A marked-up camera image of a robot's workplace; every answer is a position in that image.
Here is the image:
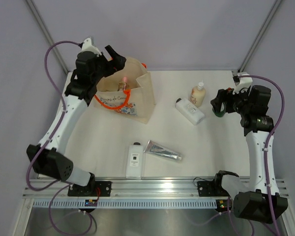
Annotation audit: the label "peach bottle pink cap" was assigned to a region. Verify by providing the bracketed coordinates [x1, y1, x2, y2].
[118, 77, 129, 91]

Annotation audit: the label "cream lotion bottle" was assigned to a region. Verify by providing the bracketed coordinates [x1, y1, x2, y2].
[190, 82, 206, 107]

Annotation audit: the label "aluminium mounting rail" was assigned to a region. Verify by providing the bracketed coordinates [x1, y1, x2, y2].
[22, 177, 289, 199]

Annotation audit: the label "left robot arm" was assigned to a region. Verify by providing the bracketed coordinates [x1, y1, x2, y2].
[26, 44, 126, 196]

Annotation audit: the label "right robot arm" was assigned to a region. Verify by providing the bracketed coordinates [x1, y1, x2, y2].
[210, 85, 288, 224]

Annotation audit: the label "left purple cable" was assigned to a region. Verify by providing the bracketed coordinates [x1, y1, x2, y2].
[26, 40, 99, 234]

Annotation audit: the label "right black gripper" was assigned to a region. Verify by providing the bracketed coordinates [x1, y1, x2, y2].
[210, 86, 252, 116]

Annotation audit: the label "white flat bottle black cap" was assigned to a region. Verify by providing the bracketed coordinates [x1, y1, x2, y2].
[125, 142, 144, 179]

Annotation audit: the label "silver tube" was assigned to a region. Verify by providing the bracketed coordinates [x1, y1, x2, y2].
[144, 140, 182, 161]

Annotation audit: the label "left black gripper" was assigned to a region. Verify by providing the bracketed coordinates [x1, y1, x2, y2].
[91, 46, 125, 85]

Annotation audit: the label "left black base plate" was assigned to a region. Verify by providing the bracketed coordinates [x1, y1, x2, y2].
[67, 180, 112, 197]

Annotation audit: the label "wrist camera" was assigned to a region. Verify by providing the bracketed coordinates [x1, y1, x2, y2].
[233, 73, 253, 94]
[81, 37, 102, 56]

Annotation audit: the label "white slotted cable duct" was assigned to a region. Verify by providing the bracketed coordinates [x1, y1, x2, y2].
[33, 199, 217, 209]

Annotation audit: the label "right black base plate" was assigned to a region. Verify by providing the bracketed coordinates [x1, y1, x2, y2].
[197, 180, 229, 197]

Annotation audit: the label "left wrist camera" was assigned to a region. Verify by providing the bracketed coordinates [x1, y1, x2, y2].
[81, 37, 102, 56]

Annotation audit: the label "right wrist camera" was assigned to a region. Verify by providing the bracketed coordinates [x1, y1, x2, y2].
[233, 73, 253, 94]

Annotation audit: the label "canvas bag orange handles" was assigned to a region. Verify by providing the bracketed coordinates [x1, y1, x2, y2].
[92, 57, 156, 124]

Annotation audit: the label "white flat bottle right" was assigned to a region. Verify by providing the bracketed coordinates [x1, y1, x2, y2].
[175, 98, 205, 125]

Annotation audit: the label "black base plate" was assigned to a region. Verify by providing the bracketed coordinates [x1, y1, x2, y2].
[67, 180, 112, 197]
[197, 180, 229, 197]

